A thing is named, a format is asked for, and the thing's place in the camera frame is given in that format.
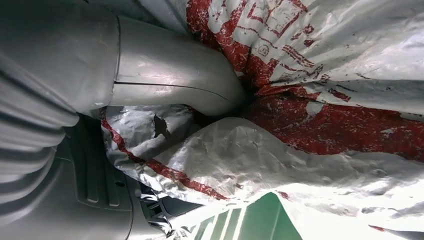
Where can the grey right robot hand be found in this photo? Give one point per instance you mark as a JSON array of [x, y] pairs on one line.
[[165, 73]]

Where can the green conveyor belt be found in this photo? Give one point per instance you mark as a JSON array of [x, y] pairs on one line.
[[265, 218]]

